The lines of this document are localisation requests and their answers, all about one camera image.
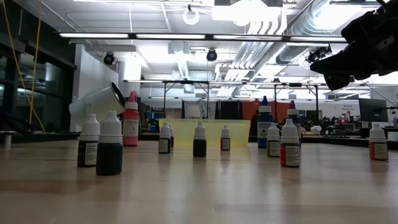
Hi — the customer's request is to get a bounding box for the large purple food colouring bottle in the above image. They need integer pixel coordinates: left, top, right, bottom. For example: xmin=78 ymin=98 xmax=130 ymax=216
xmin=286 ymin=100 xmax=302 ymax=147

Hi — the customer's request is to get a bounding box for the long hanging light bar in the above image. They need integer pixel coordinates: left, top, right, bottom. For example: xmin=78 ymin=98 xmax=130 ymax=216
xmin=57 ymin=30 xmax=348 ymax=44

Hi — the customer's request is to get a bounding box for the small dark green dropper bottle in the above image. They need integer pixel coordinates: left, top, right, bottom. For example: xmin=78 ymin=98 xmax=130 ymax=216
xmin=95 ymin=111 xmax=124 ymax=176

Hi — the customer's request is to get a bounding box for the small red dropper bottle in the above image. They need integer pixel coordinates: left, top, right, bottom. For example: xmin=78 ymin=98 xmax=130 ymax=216
xmin=220 ymin=125 xmax=231 ymax=151
xmin=280 ymin=118 xmax=301 ymax=168

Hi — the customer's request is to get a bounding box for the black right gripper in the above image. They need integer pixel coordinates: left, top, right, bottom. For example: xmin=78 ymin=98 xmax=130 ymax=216
xmin=310 ymin=9 xmax=398 ymax=91

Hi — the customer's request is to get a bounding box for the black computer monitor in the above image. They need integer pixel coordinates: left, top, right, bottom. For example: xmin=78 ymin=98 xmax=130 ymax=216
xmin=358 ymin=98 xmax=389 ymax=123

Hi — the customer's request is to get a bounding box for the white ceiling ring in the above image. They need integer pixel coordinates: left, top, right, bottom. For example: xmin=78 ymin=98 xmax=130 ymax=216
xmin=182 ymin=7 xmax=200 ymax=26

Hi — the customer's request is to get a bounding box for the yellow translucent plastic tray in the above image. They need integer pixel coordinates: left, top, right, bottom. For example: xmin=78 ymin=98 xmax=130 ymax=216
xmin=159 ymin=118 xmax=251 ymax=149

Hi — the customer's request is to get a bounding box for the black ceiling camera cluster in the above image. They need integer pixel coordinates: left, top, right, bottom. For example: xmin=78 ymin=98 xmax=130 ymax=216
xmin=306 ymin=45 xmax=333 ymax=65

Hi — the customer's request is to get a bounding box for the large blue food colouring bottle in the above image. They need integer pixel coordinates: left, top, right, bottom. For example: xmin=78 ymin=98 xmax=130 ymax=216
xmin=257 ymin=95 xmax=274 ymax=149

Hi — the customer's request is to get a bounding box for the small olive dropper bottle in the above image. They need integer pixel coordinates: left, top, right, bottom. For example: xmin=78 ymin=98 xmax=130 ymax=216
xmin=266 ymin=123 xmax=282 ymax=158

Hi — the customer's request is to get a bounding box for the silver ventilation duct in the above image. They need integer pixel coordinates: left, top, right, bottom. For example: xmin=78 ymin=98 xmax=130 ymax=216
xmin=275 ymin=0 xmax=354 ymax=65

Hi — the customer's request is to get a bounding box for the small orange dropper bottle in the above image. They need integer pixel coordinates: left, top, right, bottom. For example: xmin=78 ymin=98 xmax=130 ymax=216
xmin=368 ymin=123 xmax=389 ymax=161

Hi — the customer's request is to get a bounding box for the large pink food colouring bottle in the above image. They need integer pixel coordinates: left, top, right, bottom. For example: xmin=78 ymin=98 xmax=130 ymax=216
xmin=123 ymin=92 xmax=140 ymax=147

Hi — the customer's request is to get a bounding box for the white cylindrical projector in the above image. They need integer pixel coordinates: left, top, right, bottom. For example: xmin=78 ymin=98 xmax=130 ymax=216
xmin=68 ymin=82 xmax=127 ymax=133

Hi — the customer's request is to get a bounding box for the orange partition panel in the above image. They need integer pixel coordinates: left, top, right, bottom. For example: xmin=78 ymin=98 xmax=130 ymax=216
xmin=241 ymin=100 xmax=292 ymax=124

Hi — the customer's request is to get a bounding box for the black aluminium table frame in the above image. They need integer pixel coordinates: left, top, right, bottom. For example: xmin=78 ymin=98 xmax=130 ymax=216
xmin=0 ymin=130 xmax=398 ymax=149

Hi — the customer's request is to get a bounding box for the small black dropper bottle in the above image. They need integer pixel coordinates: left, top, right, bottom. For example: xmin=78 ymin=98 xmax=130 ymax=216
xmin=76 ymin=113 xmax=101 ymax=168
xmin=158 ymin=122 xmax=172 ymax=154
xmin=192 ymin=121 xmax=207 ymax=158

